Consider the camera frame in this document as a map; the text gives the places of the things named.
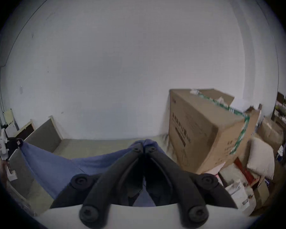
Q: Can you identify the large cardboard carton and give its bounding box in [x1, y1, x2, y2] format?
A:
[168, 88, 262, 175]

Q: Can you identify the small white box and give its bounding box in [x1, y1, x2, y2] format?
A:
[225, 179, 250, 210]

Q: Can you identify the person's left hand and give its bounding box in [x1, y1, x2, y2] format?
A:
[0, 158, 9, 191]

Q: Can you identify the cluttered shelf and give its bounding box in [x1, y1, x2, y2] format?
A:
[271, 92, 286, 134]

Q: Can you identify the blue garment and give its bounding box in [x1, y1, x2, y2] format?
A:
[20, 139, 179, 207]

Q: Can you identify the white pillow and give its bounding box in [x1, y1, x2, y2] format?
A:
[246, 137, 276, 180]

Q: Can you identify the bed with beige sheet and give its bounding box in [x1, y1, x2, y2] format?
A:
[7, 135, 181, 217]

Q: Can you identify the dark brown board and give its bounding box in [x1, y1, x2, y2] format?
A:
[13, 119, 36, 141]

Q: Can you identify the grey panel with pale frame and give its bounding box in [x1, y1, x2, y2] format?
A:
[24, 115, 63, 153]

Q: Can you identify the pale cream board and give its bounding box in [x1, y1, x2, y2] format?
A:
[3, 108, 19, 138]

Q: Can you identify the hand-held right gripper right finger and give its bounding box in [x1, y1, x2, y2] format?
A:
[145, 146, 238, 227]

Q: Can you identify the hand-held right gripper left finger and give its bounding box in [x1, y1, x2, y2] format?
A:
[50, 143, 146, 227]

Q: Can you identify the small cardboard carton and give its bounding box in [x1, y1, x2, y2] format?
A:
[257, 117, 284, 150]

